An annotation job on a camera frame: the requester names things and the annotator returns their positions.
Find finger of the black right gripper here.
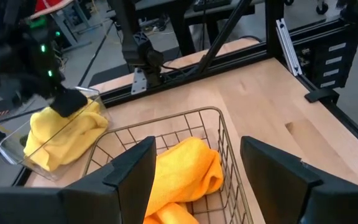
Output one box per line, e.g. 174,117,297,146
48,88,89,118

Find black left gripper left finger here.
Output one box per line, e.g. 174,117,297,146
0,136,157,224

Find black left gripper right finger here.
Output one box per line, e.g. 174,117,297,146
240,136,358,224

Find yellow microfiber towel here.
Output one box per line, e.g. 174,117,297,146
22,133,85,173
30,98,110,149

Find orange microfiber towel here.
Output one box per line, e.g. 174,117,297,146
142,202,200,224
144,136,224,218

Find clear plastic bin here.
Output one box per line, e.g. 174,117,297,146
0,86,112,182

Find black table clamp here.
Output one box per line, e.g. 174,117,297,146
304,87,341,104

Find black control box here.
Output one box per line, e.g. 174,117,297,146
300,29,358,90

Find silver aluminium extrusion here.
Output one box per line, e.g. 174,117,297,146
275,17,303,77

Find silver mounting bracket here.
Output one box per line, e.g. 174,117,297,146
131,67,148,95

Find black wire basket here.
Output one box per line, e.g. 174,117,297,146
82,106,254,224

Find black table frame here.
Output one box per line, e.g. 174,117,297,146
99,0,358,158

